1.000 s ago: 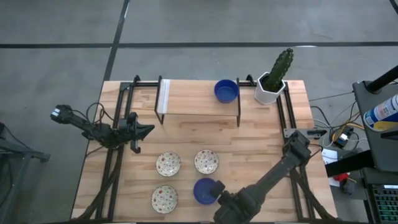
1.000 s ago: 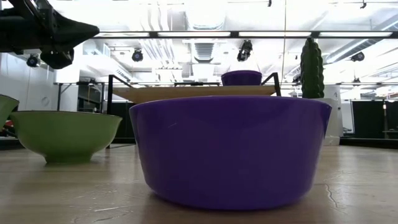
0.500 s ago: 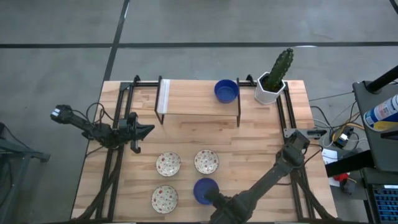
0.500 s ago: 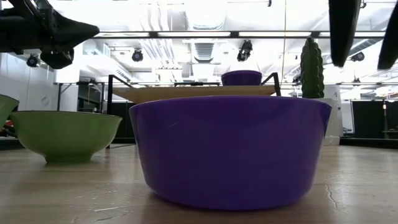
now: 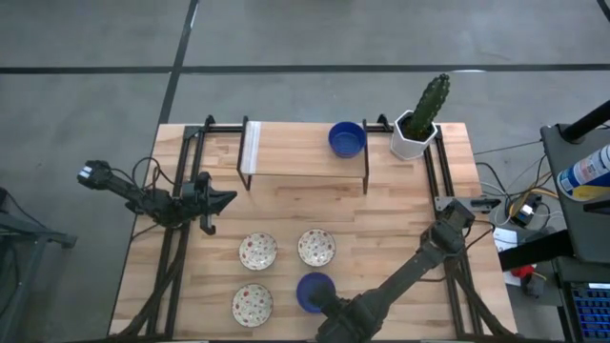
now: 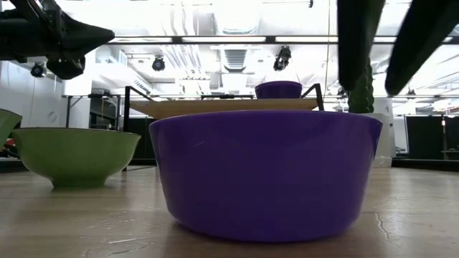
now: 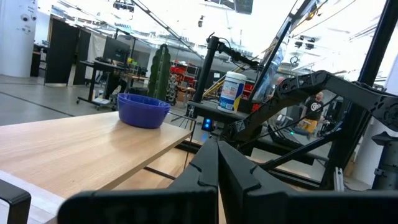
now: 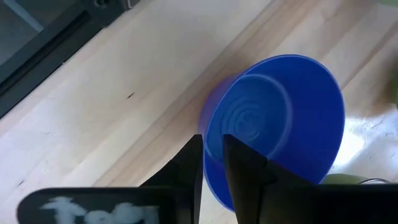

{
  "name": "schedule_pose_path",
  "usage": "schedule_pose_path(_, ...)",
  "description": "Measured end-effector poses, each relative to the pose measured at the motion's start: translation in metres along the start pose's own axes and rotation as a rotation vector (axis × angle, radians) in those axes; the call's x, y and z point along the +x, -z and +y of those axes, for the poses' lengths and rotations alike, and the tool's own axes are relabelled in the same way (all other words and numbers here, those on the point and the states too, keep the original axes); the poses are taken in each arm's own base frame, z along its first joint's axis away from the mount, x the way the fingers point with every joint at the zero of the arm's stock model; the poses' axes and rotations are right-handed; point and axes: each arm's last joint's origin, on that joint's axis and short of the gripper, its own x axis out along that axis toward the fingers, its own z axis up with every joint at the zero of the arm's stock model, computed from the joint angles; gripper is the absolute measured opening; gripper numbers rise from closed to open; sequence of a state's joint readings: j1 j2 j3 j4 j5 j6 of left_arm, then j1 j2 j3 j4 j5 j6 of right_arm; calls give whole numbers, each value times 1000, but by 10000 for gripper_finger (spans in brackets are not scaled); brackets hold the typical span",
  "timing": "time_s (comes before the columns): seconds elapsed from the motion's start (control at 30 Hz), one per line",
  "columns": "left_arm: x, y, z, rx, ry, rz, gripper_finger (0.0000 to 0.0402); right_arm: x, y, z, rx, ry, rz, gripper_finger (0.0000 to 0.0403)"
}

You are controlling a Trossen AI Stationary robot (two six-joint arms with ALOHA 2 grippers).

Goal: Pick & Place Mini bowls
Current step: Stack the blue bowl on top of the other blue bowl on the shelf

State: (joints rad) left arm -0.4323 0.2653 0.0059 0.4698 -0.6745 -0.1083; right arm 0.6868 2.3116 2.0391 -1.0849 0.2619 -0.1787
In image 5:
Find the white blue spray can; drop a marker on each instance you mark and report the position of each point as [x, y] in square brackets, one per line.
[588, 174]

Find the grey metal stand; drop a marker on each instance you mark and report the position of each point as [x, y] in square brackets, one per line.
[28, 233]

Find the wooden shelf with black legs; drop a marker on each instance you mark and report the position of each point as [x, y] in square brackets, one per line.
[295, 152]

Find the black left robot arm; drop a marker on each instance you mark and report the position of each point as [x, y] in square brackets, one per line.
[119, 188]

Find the white paper sheet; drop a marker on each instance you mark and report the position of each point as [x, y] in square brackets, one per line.
[505, 236]

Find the small red object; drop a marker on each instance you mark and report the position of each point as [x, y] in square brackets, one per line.
[522, 271]

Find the black power adapter box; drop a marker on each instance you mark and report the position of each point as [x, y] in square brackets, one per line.
[525, 213]

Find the green floral ceramic bowl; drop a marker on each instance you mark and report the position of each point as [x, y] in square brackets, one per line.
[258, 250]
[316, 247]
[252, 305]

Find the white hexagonal plant pot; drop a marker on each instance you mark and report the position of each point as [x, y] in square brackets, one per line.
[405, 147]

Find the laptop with blue lit keyboard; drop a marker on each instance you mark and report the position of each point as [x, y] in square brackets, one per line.
[593, 312]

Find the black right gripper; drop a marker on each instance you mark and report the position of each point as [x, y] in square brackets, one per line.
[355, 319]

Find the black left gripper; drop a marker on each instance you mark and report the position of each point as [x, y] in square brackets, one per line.
[197, 205]

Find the black pole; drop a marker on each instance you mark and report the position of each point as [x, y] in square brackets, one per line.
[586, 123]

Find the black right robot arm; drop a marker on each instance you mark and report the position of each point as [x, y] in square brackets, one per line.
[419, 259]

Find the green cactus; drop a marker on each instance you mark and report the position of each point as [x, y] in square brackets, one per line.
[431, 102]

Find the dark grey side table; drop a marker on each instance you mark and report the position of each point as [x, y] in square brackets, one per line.
[567, 224]

